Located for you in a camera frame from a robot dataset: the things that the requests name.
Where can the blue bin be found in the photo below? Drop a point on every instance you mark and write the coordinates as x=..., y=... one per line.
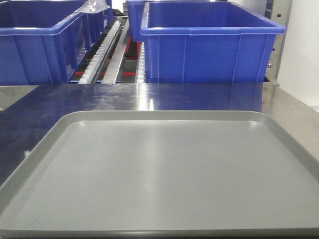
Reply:
x=206, y=41
x=42, y=41
x=99, y=21
x=135, y=13

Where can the grey plastic tray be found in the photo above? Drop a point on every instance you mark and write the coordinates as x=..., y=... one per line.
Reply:
x=125, y=174

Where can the clear plastic bag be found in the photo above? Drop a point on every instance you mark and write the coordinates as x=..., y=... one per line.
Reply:
x=93, y=6

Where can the blue bin rear left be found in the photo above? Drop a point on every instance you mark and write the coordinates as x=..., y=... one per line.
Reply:
x=99, y=21

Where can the blue bin rear right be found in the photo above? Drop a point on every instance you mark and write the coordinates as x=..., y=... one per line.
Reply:
x=135, y=13

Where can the blue bin front left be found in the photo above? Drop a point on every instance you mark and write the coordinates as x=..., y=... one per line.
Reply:
x=42, y=41

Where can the blue bin front right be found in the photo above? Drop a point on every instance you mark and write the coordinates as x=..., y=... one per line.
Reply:
x=206, y=41

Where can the white roller track rail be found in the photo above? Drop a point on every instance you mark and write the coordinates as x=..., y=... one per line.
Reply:
x=93, y=70

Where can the steel shelf upright post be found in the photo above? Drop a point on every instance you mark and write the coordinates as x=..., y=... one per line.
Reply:
x=278, y=11

